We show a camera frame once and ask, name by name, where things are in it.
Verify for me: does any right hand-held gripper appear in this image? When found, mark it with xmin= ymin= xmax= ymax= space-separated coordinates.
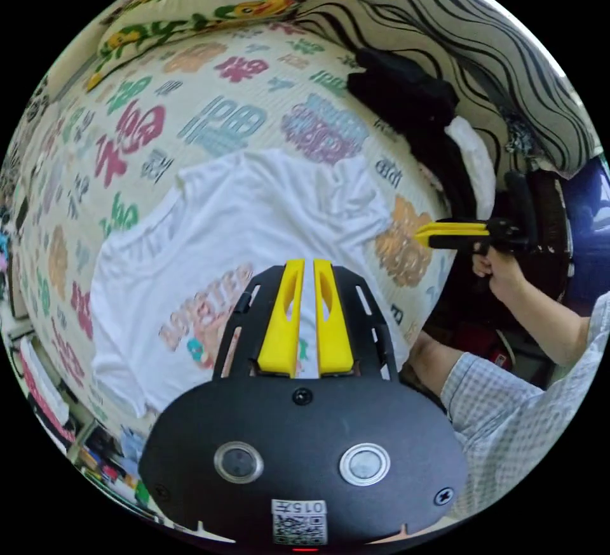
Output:
xmin=414 ymin=217 xmax=531 ymax=262

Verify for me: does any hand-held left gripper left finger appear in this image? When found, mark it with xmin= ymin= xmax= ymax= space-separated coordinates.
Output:
xmin=257 ymin=259 xmax=305 ymax=378

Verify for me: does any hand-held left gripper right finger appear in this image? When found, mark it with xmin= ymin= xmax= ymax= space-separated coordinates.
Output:
xmin=313 ymin=258 xmax=355 ymax=375

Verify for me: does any person's left forearm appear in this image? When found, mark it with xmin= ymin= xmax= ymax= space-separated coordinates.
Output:
xmin=405 ymin=330 xmax=471 ymax=407

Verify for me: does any person's right forearm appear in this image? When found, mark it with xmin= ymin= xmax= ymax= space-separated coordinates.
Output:
xmin=495 ymin=274 xmax=595 ymax=368

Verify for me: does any white t-shirt with print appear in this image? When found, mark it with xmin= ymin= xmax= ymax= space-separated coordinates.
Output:
xmin=89 ymin=149 xmax=412 ymax=418

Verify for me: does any person's right hand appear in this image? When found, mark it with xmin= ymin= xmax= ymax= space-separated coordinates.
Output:
xmin=471 ymin=250 xmax=526 ymax=300

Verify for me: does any pile of clothes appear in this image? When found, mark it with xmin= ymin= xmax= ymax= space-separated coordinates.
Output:
xmin=346 ymin=47 xmax=498 ymax=228

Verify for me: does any person's body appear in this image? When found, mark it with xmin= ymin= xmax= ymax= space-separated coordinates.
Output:
xmin=439 ymin=291 xmax=610 ymax=520

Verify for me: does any black-and-white wavy striped blanket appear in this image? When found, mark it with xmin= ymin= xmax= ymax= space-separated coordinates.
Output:
xmin=294 ymin=0 xmax=607 ymax=180

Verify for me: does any bed with printed sheet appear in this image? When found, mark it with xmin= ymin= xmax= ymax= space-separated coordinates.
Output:
xmin=8 ymin=21 xmax=477 ymax=427

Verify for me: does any flower-printed pillow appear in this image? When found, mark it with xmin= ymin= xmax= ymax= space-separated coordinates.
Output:
xmin=97 ymin=0 xmax=316 ymax=71

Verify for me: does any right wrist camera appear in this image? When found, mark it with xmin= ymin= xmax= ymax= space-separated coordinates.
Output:
xmin=504 ymin=171 xmax=539 ymax=251

